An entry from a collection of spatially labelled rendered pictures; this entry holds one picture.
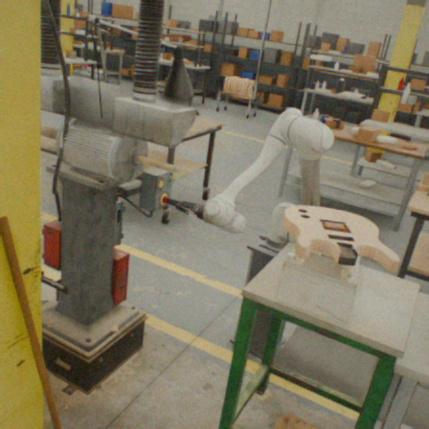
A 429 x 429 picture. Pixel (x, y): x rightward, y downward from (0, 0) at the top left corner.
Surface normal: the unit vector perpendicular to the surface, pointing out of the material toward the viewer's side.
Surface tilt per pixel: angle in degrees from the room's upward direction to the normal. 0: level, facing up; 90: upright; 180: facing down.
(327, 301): 90
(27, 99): 90
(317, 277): 90
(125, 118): 90
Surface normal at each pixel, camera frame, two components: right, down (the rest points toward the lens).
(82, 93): -0.47, 0.29
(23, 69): 0.87, 0.29
